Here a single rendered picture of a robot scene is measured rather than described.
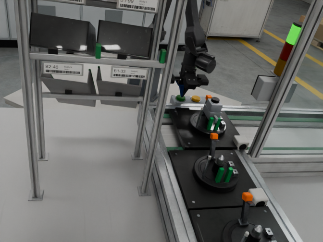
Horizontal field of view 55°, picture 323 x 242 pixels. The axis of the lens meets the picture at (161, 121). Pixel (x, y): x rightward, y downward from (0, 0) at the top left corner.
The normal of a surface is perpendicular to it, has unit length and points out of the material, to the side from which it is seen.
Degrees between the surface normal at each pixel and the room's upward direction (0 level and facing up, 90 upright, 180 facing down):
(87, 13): 90
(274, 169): 90
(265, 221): 0
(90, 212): 0
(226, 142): 0
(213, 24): 90
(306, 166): 90
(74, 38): 65
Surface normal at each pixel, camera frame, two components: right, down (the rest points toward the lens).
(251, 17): 0.36, 0.58
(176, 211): 0.17, -0.82
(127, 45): 0.10, 0.17
